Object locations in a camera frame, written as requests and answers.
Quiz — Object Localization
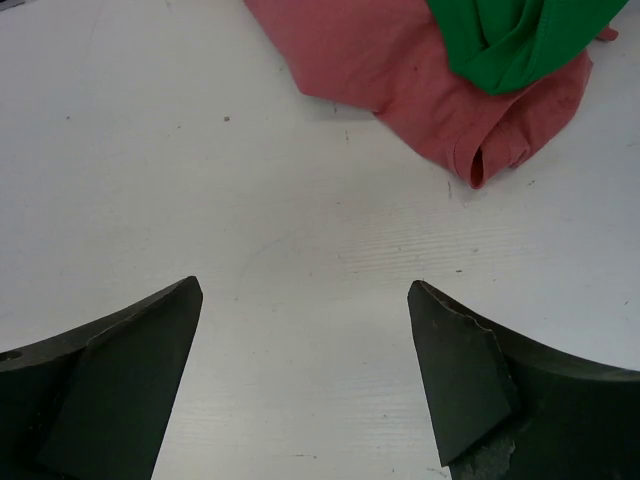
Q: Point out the green t shirt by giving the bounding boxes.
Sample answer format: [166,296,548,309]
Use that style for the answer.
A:
[427,0,627,95]

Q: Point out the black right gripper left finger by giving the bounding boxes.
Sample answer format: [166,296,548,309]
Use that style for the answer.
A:
[1,276,203,480]

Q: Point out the salmon pink t shirt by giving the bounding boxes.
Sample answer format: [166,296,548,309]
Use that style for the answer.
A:
[247,1,592,189]

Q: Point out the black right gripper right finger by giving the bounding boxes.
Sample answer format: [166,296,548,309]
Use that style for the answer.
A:
[407,280,639,479]

